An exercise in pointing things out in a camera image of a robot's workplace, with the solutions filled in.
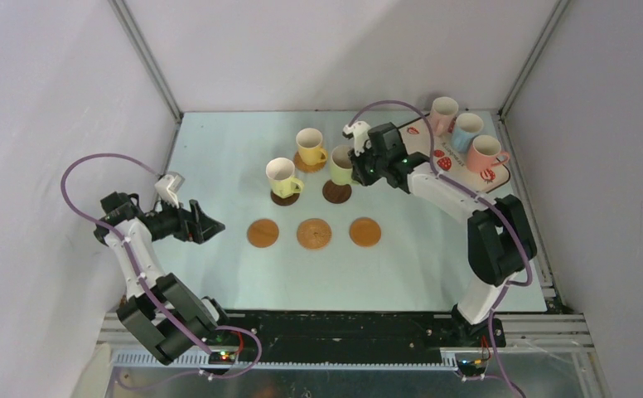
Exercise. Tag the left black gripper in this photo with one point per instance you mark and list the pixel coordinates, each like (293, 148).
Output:
(201, 226)

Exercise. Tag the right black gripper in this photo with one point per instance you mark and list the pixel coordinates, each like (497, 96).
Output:
(368, 167)

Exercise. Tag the green mug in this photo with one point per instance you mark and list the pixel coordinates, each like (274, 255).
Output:
(341, 167)

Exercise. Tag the dark wooden coaster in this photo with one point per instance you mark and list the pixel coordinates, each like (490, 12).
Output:
(286, 201)
(336, 194)

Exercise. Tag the light wooden coaster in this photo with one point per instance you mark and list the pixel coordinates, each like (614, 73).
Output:
(365, 232)
(263, 233)

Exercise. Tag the yellow mug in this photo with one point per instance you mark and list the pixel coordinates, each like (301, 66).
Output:
(310, 145)

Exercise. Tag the woven rattan coaster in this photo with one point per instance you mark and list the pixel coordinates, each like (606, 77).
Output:
(306, 168)
(314, 234)

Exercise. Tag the yellow-green mug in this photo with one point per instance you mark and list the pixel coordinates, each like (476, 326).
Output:
(282, 177)

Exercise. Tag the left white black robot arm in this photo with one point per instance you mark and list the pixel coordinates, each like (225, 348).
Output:
(163, 314)

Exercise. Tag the strawberry pattern tray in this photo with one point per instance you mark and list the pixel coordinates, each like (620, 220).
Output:
(416, 139)

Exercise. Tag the blue mug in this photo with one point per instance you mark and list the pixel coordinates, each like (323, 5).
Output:
(467, 126)

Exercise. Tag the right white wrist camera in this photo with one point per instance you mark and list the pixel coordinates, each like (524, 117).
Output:
(359, 132)

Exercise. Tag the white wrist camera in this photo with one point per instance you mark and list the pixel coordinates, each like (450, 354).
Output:
(359, 132)
(167, 187)

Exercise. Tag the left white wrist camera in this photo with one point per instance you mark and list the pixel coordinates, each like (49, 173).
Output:
(167, 187)

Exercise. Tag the pink mug with handle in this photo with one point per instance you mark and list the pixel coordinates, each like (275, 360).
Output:
(485, 152)

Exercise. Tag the aluminium frame rail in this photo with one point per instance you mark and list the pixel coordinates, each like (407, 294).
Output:
(524, 333)

